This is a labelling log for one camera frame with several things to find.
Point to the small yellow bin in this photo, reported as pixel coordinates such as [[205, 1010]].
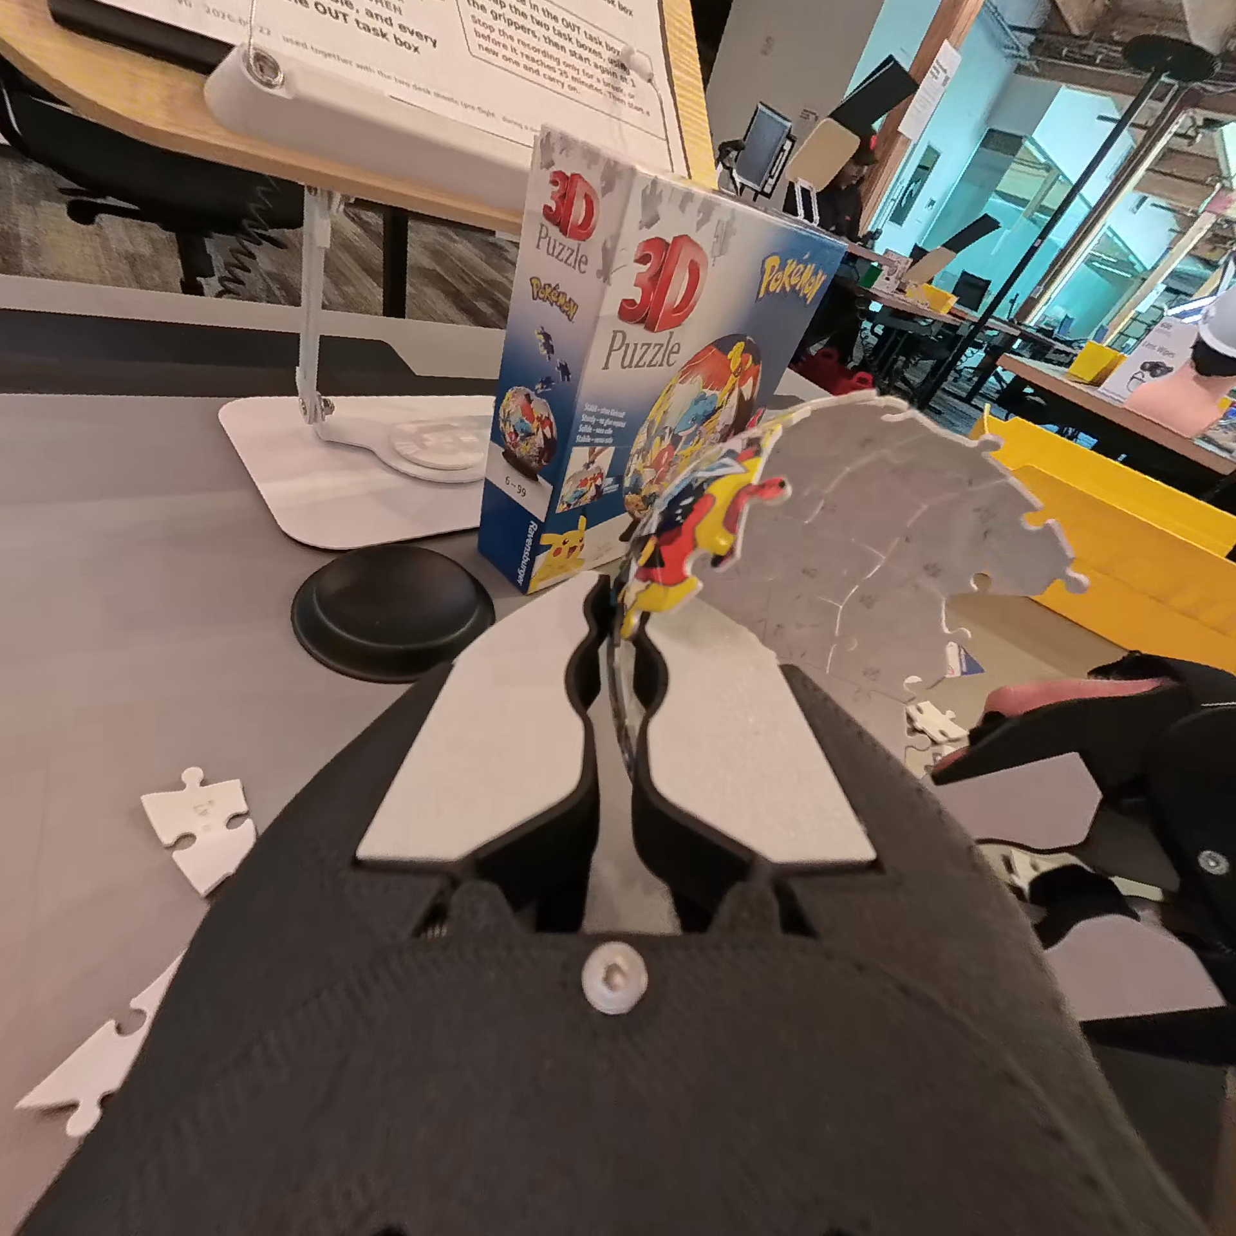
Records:
[[1099, 362]]

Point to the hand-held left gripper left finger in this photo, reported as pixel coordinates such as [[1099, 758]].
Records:
[[480, 762]]

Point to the pink mannequin head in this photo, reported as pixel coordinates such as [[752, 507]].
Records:
[[1180, 399]]

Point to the yellow plastic bin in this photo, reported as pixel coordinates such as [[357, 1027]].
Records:
[[1111, 542]]

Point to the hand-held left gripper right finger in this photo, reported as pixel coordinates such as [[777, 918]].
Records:
[[752, 774]]

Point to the scattered loose white puzzle pieces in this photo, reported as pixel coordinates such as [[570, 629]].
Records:
[[196, 820]]

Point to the white document stand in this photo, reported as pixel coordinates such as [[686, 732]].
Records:
[[317, 481]]

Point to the blue puzzle box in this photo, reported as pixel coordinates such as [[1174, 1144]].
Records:
[[676, 339]]

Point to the black round ball stand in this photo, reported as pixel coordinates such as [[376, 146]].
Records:
[[383, 609]]

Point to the unfinished puzzle ball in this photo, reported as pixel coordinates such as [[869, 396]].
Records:
[[869, 542]]

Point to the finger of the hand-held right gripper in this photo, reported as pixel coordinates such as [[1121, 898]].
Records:
[[1081, 700], [1138, 987]]

